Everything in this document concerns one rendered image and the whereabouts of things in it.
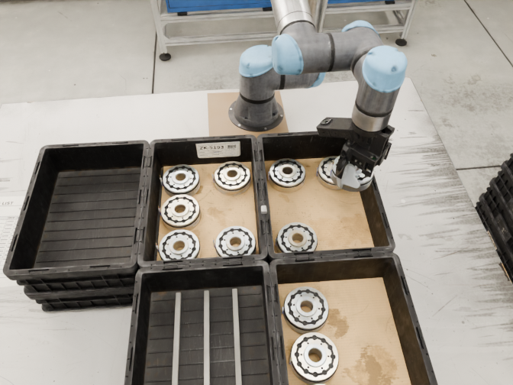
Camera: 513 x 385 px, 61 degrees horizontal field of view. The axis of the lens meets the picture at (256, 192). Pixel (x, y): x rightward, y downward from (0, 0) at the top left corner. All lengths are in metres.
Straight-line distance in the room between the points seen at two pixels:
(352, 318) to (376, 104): 0.50
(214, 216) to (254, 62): 0.48
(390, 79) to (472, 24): 2.98
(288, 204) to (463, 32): 2.68
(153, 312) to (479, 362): 0.81
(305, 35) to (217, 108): 0.70
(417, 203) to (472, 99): 1.70
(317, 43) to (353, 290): 0.58
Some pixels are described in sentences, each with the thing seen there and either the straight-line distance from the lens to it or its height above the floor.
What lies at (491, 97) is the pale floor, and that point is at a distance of 3.14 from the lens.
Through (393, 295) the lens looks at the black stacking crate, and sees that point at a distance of 1.08.
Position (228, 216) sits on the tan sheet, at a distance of 1.18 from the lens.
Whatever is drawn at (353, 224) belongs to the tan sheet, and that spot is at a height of 0.83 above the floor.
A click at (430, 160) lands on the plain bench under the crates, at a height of 0.70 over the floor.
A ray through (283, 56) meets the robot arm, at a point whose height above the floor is 1.32.
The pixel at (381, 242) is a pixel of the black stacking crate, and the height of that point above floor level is 0.88.
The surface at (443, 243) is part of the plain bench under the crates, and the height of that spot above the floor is 0.70.
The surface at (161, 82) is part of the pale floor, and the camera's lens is 2.95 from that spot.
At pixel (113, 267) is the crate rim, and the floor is 0.93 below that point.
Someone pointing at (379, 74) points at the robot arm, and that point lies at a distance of 0.81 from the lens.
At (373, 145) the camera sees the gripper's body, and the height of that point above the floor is 1.15.
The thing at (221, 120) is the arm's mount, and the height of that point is 0.80.
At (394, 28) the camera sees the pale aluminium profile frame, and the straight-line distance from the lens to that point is 3.28.
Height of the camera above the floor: 1.81
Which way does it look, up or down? 53 degrees down
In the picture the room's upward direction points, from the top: straight up
